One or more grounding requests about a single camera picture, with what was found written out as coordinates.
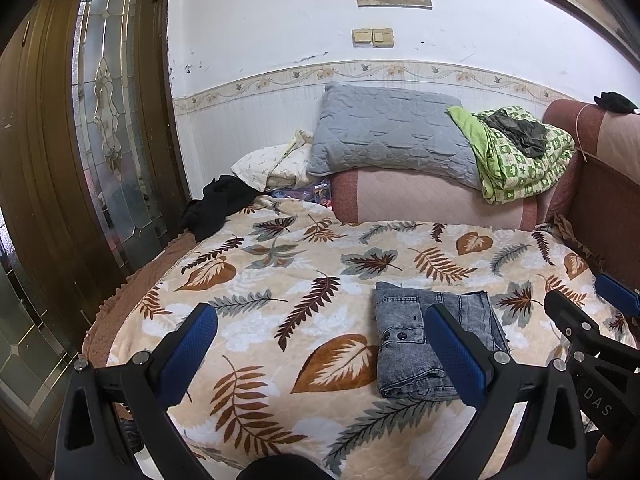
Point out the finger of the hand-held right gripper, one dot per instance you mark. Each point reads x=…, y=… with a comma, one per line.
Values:
x=565, y=310
x=622, y=295

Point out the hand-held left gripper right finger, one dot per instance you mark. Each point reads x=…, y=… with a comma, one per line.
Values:
x=452, y=347

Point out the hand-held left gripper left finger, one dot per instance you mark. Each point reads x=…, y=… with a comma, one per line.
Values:
x=192, y=345

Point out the blue denim pants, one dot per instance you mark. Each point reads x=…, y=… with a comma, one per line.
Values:
x=400, y=357

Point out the brown quilted bedspread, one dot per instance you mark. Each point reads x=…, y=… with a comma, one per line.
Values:
x=125, y=290

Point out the leaf print blanket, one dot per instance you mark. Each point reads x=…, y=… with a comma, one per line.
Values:
x=300, y=360

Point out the brown pink headboard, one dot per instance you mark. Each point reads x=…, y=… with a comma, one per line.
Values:
x=615, y=185

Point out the green patterned quilt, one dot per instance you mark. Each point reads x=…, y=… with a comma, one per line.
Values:
x=520, y=175

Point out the black cloth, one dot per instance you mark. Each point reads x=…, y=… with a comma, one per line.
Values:
x=220, y=205

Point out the dark round object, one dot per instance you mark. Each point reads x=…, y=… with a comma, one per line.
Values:
x=282, y=469

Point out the pink bolster cushion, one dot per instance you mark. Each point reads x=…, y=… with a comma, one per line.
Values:
x=415, y=195

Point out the dark grey garment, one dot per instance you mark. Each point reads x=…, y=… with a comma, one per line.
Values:
x=520, y=132

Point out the brown wooden glazed door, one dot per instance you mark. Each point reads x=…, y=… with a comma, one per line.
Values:
x=115, y=110
x=30, y=260

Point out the colourful plastic packet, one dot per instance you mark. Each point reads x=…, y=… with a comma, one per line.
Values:
x=305, y=194

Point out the small black item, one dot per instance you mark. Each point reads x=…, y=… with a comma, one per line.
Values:
x=616, y=102

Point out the white leaf-print pillow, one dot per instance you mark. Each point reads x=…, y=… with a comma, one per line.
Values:
x=265, y=162

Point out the grey quilted pillow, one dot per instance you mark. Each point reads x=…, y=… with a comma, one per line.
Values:
x=380, y=130

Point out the dark wooden frame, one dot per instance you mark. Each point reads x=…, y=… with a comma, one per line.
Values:
x=575, y=5

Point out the beige wall switch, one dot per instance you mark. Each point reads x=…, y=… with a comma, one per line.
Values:
x=362, y=38
x=384, y=37

